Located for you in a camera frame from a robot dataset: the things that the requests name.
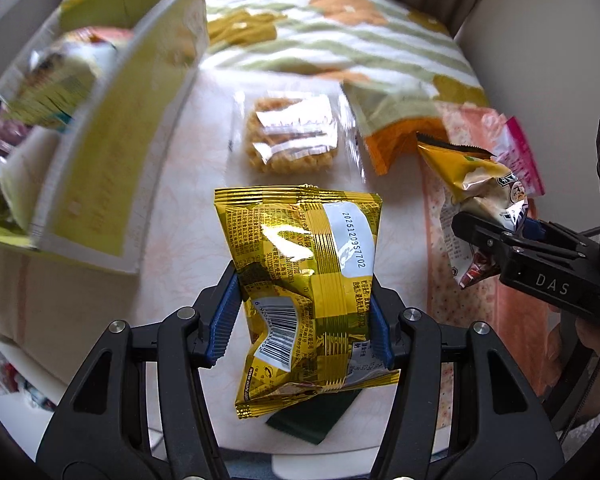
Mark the green cardboard box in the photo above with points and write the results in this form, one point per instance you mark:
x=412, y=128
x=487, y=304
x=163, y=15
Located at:
x=84, y=193

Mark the clear waffle snack packet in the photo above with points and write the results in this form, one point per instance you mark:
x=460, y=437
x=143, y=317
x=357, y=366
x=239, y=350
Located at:
x=295, y=134

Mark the floral striped quilt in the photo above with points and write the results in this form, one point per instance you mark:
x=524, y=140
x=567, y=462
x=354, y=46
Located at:
x=368, y=43

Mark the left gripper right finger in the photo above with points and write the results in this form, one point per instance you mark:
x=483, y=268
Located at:
x=462, y=408

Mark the gold foil snack packet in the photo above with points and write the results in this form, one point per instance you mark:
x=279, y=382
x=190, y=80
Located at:
x=304, y=257

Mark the pink clear snack packet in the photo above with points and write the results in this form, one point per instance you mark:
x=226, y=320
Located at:
x=503, y=137

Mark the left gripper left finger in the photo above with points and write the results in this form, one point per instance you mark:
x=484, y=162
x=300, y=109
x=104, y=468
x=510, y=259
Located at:
x=135, y=409

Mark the green orange snack bag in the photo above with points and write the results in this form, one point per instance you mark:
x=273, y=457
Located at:
x=389, y=121

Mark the maroon snack packet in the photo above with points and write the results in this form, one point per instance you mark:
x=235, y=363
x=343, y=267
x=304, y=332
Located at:
x=12, y=133

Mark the cream orange snack bag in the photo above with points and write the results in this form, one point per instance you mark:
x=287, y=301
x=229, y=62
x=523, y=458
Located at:
x=61, y=77

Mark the person right hand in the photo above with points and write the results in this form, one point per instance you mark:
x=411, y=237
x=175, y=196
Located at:
x=567, y=374

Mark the yellow cream snack bag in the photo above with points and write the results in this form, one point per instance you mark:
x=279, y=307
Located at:
x=475, y=183

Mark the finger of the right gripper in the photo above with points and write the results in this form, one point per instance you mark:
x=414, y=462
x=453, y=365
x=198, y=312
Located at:
x=493, y=240

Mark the dark green snack bar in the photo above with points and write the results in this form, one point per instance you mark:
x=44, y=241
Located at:
x=311, y=420

